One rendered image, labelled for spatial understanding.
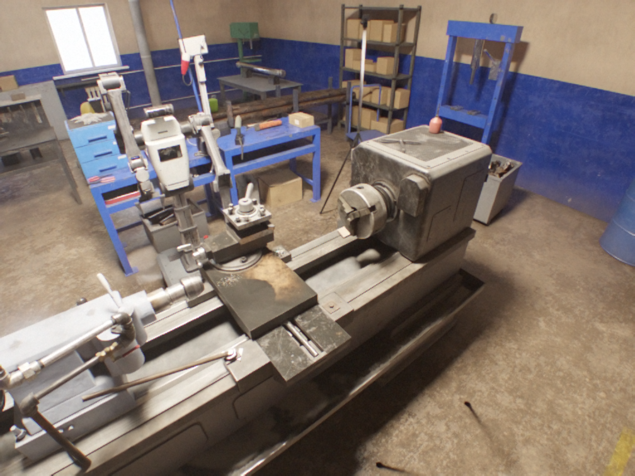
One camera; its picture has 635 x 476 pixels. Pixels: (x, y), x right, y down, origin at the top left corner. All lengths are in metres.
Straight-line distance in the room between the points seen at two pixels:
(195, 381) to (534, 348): 2.25
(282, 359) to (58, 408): 0.71
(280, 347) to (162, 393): 0.44
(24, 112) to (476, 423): 5.34
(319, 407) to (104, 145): 2.39
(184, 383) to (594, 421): 2.29
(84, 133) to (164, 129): 0.85
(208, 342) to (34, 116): 4.10
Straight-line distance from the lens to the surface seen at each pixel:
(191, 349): 1.57
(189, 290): 1.23
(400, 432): 2.14
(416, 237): 1.66
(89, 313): 1.23
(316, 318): 1.38
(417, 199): 1.50
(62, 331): 1.22
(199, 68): 3.38
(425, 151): 1.70
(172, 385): 1.34
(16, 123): 5.18
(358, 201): 1.53
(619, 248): 4.15
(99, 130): 2.96
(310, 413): 1.69
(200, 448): 1.57
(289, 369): 1.24
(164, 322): 1.55
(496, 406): 2.39
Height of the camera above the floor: 1.92
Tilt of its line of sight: 36 degrees down
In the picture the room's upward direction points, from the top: straight up
